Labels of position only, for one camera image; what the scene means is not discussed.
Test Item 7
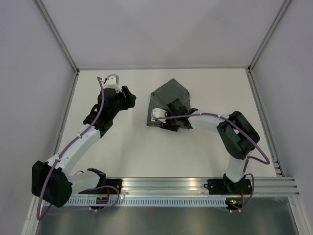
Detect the grey cloth napkin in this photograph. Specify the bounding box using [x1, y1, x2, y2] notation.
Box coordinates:
[146, 78, 191, 127]

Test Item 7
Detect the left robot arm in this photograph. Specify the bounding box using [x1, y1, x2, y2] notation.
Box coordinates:
[31, 86, 136, 208]

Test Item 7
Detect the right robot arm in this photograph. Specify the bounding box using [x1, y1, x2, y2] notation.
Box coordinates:
[151, 99, 260, 193]

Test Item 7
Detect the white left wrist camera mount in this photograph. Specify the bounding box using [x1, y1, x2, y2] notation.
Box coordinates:
[104, 74, 122, 93]

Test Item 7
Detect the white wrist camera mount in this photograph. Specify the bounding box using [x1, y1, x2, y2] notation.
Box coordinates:
[151, 108, 167, 123]
[104, 74, 122, 93]

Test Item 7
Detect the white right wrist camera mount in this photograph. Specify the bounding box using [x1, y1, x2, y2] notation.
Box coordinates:
[151, 108, 167, 123]

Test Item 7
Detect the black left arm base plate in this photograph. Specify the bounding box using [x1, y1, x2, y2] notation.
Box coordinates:
[78, 179, 122, 195]

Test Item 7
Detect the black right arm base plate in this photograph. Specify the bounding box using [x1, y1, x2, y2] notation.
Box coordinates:
[206, 179, 252, 195]

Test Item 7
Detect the aluminium frame post left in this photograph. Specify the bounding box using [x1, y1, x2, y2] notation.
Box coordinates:
[33, 0, 79, 74]

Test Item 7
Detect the aluminium frame post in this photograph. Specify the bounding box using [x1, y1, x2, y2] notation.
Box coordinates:
[33, 0, 79, 74]
[246, 0, 293, 73]

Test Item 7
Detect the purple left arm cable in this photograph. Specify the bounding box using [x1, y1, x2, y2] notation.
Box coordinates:
[36, 76, 123, 221]

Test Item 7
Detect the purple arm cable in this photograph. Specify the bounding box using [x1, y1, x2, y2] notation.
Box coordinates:
[36, 76, 123, 221]
[151, 113, 271, 213]

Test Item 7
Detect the white slotted cable duct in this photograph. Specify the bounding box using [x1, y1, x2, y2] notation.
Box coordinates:
[65, 196, 227, 207]

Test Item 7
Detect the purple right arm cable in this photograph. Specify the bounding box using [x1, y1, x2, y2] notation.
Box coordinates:
[151, 113, 271, 213]

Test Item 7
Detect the aluminium mounting rail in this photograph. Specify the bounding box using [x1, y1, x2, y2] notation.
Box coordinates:
[33, 177, 300, 198]

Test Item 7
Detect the aluminium frame post right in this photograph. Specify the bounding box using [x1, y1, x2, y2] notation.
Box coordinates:
[246, 0, 293, 73]

